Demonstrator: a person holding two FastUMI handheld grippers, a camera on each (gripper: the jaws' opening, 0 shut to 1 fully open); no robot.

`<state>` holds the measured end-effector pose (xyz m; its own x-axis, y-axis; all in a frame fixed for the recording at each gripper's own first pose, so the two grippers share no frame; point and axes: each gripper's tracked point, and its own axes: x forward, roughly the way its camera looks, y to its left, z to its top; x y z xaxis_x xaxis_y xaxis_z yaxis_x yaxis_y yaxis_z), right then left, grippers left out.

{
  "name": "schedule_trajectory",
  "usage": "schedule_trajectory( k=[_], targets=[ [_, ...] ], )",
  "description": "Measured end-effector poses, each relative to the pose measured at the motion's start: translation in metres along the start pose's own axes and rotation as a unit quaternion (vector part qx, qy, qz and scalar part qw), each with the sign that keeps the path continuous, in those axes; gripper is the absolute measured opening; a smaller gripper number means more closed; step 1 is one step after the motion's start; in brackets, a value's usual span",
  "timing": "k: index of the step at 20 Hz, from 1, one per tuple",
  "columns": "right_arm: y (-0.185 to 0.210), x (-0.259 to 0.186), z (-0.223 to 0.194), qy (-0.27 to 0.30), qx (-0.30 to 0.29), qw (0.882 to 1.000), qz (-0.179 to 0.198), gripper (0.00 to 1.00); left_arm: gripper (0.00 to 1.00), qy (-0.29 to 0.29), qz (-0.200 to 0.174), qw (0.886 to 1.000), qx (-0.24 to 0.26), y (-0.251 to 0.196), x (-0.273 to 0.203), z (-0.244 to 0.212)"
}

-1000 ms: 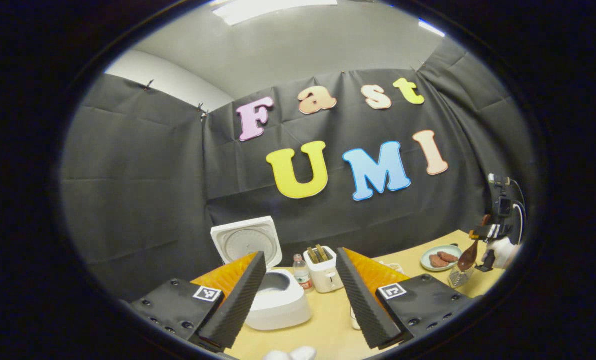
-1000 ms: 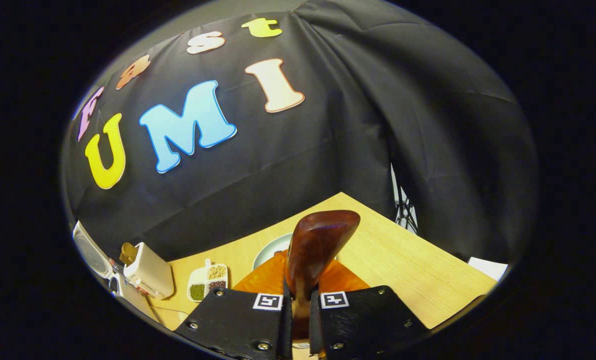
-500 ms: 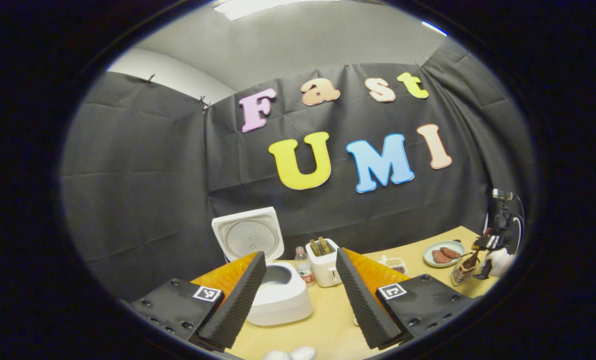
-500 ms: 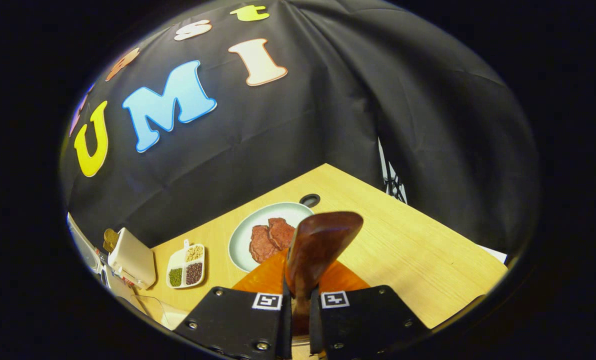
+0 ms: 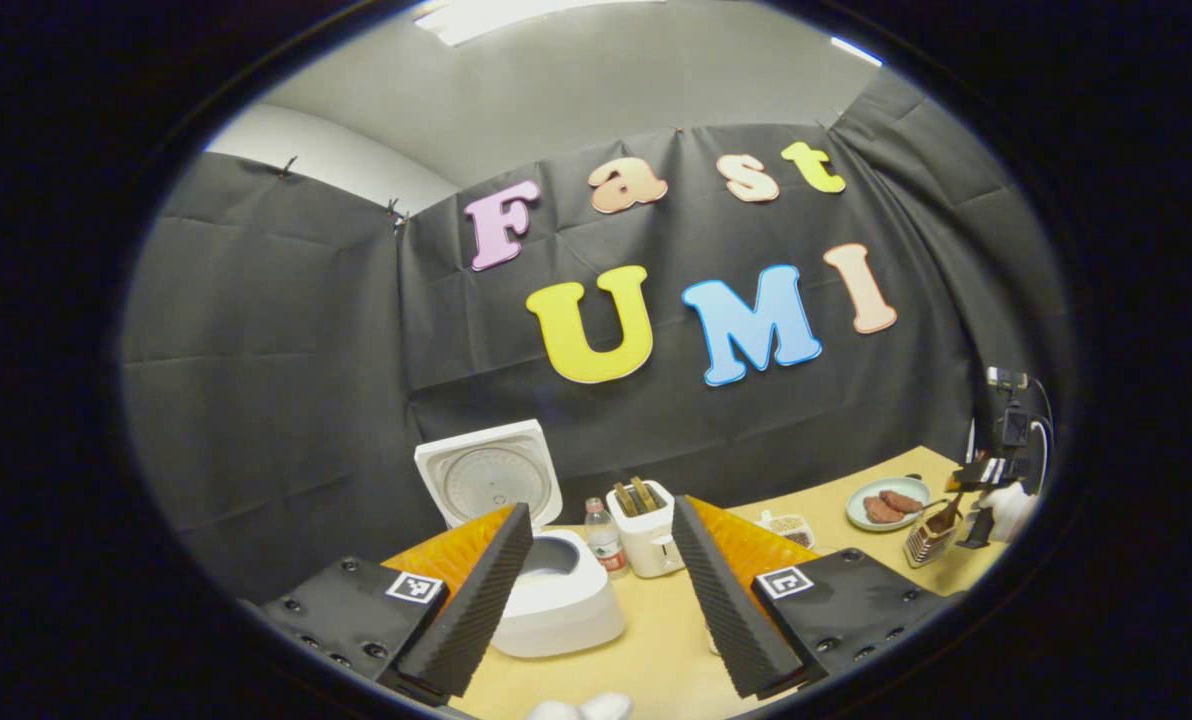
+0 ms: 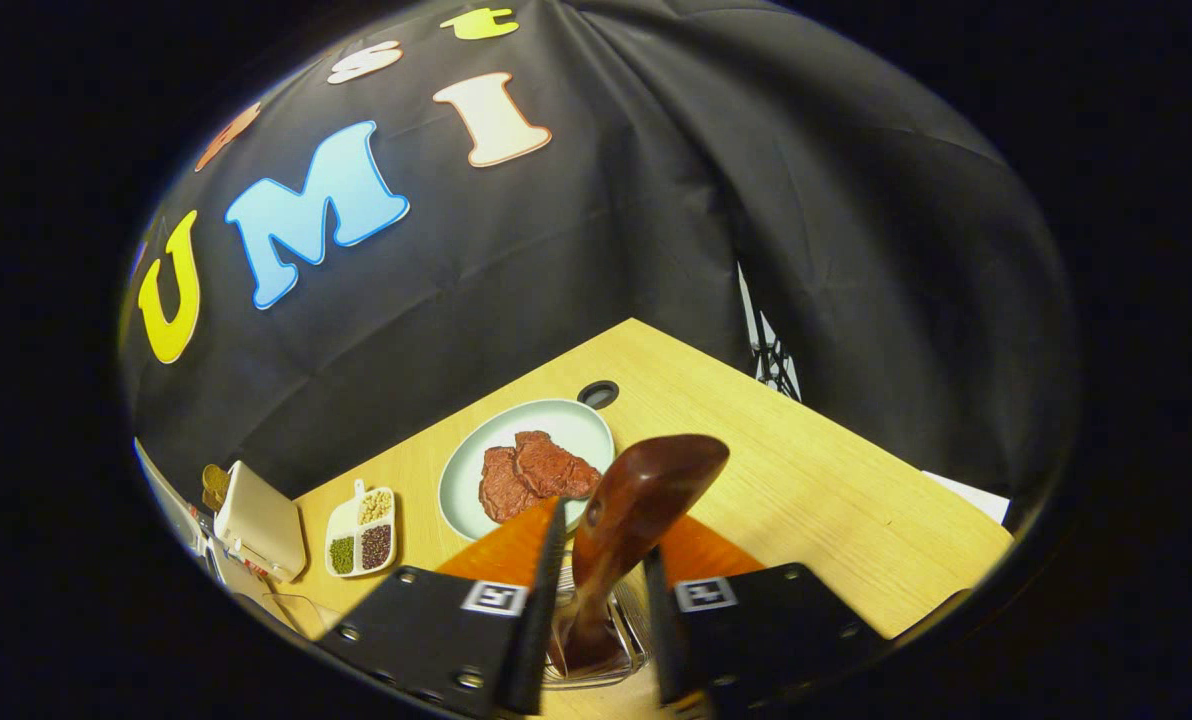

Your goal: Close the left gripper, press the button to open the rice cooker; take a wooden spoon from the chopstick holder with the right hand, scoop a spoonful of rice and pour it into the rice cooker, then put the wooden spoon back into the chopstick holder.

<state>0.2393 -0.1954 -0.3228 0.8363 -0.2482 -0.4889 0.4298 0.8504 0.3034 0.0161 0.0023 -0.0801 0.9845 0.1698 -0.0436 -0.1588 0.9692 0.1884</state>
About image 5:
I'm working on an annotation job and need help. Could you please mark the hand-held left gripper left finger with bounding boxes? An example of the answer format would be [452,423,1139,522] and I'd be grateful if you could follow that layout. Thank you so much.
[239,500,535,701]

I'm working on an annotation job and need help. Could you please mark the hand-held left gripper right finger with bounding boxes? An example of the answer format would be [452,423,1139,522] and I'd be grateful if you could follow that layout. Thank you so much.
[668,494,969,701]

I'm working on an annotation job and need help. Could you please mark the metal wire chopstick holder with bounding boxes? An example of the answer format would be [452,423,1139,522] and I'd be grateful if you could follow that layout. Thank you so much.
[903,520,960,569]

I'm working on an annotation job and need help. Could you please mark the white rice cooker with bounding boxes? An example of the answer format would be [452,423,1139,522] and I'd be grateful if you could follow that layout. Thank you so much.
[414,419,627,659]

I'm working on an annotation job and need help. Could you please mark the white toaster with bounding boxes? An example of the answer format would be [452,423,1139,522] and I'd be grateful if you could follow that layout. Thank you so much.
[606,480,685,579]

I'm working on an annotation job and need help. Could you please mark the white divided bean dish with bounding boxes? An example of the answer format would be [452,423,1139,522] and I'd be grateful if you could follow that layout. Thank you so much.
[756,510,817,551]

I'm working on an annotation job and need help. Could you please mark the pale green plate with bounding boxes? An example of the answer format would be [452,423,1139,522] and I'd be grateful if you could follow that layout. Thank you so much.
[845,476,932,533]

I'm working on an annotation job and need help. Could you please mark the clear plastic water bottle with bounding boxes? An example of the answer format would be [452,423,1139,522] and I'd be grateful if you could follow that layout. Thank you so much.
[584,497,629,581]

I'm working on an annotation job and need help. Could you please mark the black backdrop cloth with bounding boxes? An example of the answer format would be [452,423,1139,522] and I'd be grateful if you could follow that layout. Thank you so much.
[121,70,1072,601]

